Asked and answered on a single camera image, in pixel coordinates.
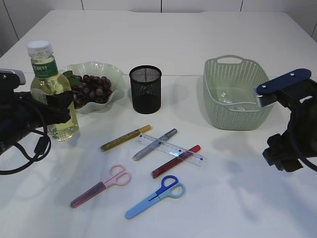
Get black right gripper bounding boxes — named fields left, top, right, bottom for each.
left=263, top=133, right=312, bottom=173

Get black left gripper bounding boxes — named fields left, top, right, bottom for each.
left=14, top=91, right=73, bottom=131

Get yellow tea drink bottle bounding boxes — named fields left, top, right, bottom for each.
left=27, top=40, right=79, bottom=142

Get purple artificial grape bunch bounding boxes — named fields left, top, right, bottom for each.
left=62, top=70, right=113, bottom=110

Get clear plastic sheet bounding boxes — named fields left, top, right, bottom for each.
left=218, top=92, right=245, bottom=111

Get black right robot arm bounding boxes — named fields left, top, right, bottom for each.
left=263, top=79, right=317, bottom=172

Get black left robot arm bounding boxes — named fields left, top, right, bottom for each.
left=0, top=70, right=73, bottom=153

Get green wavy glass plate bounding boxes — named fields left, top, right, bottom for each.
left=61, top=61, right=124, bottom=114

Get gold glitter pen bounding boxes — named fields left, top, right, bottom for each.
left=100, top=125, right=151, bottom=152

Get green plastic woven basket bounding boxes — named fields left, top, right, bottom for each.
left=203, top=55, right=273, bottom=131

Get black mesh pen holder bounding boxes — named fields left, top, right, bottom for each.
left=129, top=65, right=162, bottom=115

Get clear plastic ruler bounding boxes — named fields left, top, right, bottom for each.
left=135, top=133, right=207, bottom=169

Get silver glitter pen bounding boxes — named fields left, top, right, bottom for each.
left=132, top=128, right=178, bottom=161

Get red glitter pen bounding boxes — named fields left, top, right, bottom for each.
left=151, top=145, right=201, bottom=179

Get pink scissors with cover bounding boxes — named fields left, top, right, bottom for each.
left=70, top=164, right=132, bottom=209

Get blue scissors with cover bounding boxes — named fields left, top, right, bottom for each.
left=124, top=175, right=186, bottom=220

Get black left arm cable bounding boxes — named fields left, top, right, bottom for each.
left=0, top=99, right=52, bottom=176

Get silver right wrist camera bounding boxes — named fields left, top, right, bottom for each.
left=253, top=68, right=312, bottom=108

